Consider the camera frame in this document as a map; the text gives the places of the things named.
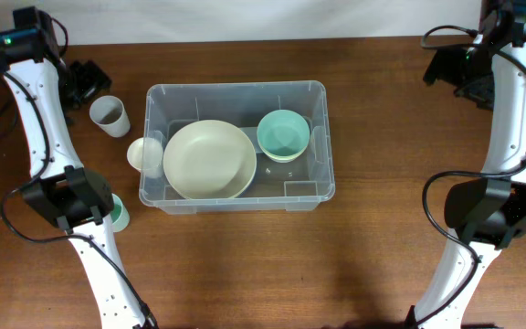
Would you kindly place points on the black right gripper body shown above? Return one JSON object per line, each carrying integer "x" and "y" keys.
{"x": 471, "y": 74}

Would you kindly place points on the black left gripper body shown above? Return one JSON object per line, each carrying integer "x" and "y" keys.
{"x": 84, "y": 80}

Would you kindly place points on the grey cup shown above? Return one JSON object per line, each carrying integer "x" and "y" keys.
{"x": 109, "y": 114}

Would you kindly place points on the cream cup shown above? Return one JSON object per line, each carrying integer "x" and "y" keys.
{"x": 146, "y": 156}

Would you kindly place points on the beige plate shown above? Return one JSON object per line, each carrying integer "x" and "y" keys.
{"x": 210, "y": 159}

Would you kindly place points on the green bowl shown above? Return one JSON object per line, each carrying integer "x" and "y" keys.
{"x": 283, "y": 133}

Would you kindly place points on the white bowl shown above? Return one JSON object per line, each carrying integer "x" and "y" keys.
{"x": 283, "y": 159}

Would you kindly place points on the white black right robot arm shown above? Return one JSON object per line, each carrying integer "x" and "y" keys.
{"x": 486, "y": 211}

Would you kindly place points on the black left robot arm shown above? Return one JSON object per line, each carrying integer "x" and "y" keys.
{"x": 70, "y": 197}

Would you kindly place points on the clear plastic storage container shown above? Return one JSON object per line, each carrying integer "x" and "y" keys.
{"x": 300, "y": 185}

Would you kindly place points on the small green cup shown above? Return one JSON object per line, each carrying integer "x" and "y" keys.
{"x": 120, "y": 216}

